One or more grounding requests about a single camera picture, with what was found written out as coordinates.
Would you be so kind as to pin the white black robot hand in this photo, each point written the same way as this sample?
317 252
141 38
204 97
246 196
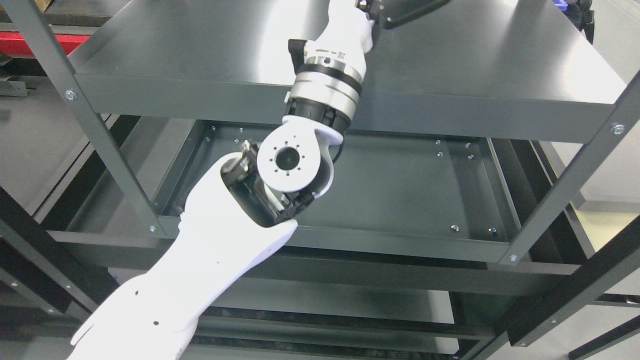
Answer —
351 25

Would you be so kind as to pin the black metal shelf rack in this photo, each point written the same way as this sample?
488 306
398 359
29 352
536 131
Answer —
530 317

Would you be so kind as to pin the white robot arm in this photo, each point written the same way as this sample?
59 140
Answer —
238 214

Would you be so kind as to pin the grey metal shelf unit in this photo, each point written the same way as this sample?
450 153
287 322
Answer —
476 68

